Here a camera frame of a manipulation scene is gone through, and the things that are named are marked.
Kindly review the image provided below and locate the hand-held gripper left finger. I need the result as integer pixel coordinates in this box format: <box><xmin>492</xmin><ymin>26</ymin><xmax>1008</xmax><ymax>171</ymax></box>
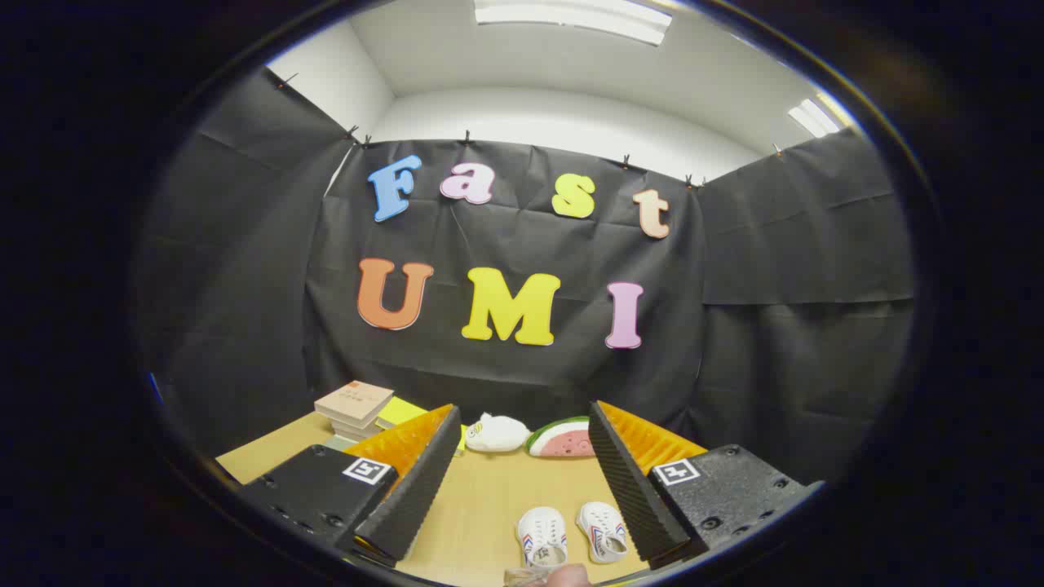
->
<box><xmin>237</xmin><ymin>404</ymin><xmax>462</xmax><ymax>569</ymax></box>

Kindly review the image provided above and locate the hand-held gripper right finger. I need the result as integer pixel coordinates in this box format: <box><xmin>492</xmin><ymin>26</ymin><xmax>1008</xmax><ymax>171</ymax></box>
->
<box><xmin>588</xmin><ymin>400</ymin><xmax>825</xmax><ymax>570</ymax></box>

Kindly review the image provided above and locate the white canvas shoe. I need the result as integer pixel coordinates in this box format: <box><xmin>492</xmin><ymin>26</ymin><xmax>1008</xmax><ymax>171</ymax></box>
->
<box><xmin>576</xmin><ymin>501</ymin><xmax>630</xmax><ymax>565</ymax></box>
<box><xmin>516</xmin><ymin>506</ymin><xmax>569</xmax><ymax>569</ymax></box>

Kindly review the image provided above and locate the watermelon slice plush toy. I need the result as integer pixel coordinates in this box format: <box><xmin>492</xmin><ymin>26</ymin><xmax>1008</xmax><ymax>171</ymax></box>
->
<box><xmin>524</xmin><ymin>416</ymin><xmax>595</xmax><ymax>458</ymax></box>

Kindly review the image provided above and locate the yellow book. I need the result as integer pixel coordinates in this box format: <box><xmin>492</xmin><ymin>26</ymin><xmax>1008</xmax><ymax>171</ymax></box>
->
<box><xmin>375</xmin><ymin>396</ymin><xmax>467</xmax><ymax>452</ymax></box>

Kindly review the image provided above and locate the white book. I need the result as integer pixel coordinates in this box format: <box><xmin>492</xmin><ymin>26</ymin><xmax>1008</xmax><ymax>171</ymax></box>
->
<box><xmin>329</xmin><ymin>414</ymin><xmax>386</xmax><ymax>436</ymax></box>

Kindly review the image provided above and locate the white plush toy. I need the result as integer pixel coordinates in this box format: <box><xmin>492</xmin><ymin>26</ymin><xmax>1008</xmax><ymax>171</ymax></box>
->
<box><xmin>463</xmin><ymin>413</ymin><xmax>533</xmax><ymax>453</ymax></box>

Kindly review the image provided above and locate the small ceiling light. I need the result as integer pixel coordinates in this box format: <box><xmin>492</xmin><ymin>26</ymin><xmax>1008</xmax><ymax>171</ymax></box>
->
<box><xmin>787</xmin><ymin>96</ymin><xmax>843</xmax><ymax>139</ymax></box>

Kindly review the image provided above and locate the long ceiling light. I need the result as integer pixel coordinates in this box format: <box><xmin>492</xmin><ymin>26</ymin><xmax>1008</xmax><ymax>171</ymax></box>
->
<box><xmin>473</xmin><ymin>0</ymin><xmax>674</xmax><ymax>46</ymax></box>

